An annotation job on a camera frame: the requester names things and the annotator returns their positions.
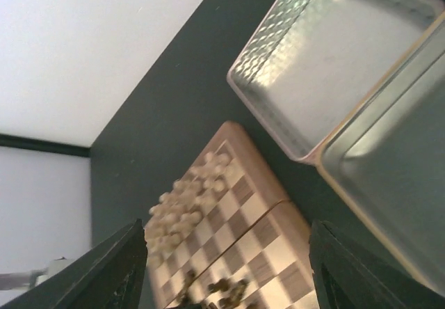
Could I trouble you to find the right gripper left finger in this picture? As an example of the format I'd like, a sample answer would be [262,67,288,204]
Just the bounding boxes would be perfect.
[2,219,147,308]

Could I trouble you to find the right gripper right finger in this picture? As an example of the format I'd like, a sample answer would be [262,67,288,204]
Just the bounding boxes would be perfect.
[309,221,444,308]

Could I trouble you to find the wooden chess board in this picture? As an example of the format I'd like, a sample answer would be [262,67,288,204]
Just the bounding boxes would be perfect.
[147,121,318,308]

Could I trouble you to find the row of white chess pieces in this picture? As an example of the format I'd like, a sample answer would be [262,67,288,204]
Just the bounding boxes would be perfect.
[144,150,236,268]

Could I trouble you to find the pile of dark chess pieces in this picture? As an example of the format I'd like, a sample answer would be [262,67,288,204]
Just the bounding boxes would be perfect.
[175,269,249,308]

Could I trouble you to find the pink rimmed metal tin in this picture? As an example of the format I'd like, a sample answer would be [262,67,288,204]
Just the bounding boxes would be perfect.
[227,0,444,164]

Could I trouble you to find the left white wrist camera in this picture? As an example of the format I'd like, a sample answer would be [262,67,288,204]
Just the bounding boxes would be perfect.
[1,257,73,291]

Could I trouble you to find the left black frame post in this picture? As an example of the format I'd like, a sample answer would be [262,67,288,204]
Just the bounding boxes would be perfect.
[0,134,90,157]

